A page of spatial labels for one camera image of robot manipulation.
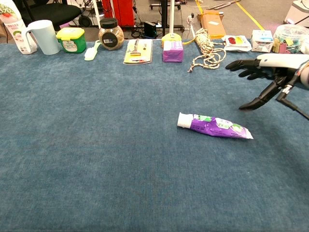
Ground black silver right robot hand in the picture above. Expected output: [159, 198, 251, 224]
[225, 53, 309, 111]

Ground purple toothpaste tube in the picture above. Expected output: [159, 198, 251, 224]
[190, 114, 254, 140]

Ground yellow-capped drink bottle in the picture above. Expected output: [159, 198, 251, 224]
[0, 0, 38, 55]

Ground clear tub of binder clips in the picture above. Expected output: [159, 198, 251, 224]
[271, 24, 309, 55]

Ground white blue small carton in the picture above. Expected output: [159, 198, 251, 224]
[250, 29, 274, 53]

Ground white printed bag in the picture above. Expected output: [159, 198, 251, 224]
[300, 36, 309, 54]

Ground white red yellow snack packet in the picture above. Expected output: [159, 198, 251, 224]
[221, 35, 253, 52]

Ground white box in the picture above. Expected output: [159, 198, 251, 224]
[283, 0, 309, 26]

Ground brown cardboard box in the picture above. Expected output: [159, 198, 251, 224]
[197, 9, 227, 40]

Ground white power strip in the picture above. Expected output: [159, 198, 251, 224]
[187, 12, 196, 37]

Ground small purple box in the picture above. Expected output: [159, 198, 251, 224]
[162, 40, 184, 63]

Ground yellow tape measure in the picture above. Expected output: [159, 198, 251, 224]
[161, 33, 195, 48]

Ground black stand column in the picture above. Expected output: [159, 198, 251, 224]
[149, 0, 185, 37]

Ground small black box device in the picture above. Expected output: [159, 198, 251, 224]
[143, 21, 159, 39]

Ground razor in yellow blister pack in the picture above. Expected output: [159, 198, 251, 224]
[123, 38, 154, 65]

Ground red cabinet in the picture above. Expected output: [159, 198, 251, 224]
[101, 0, 136, 27]

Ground glass jar with black lid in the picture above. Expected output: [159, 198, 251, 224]
[98, 17, 125, 51]

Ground light green brush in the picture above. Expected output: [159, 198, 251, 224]
[84, 40, 101, 61]

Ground blue table mat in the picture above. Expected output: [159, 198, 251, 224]
[0, 38, 309, 232]

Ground green box with yellow lid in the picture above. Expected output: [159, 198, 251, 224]
[56, 27, 87, 54]

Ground black office chair base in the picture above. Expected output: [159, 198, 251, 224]
[13, 0, 94, 31]

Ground black right hand cable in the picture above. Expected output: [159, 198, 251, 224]
[276, 86, 309, 120]

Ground bundled beige rope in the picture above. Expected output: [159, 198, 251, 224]
[187, 28, 227, 73]

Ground white frame pole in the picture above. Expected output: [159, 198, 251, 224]
[169, 0, 176, 34]
[93, 0, 102, 23]

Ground light blue handled cup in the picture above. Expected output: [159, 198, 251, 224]
[23, 19, 61, 56]

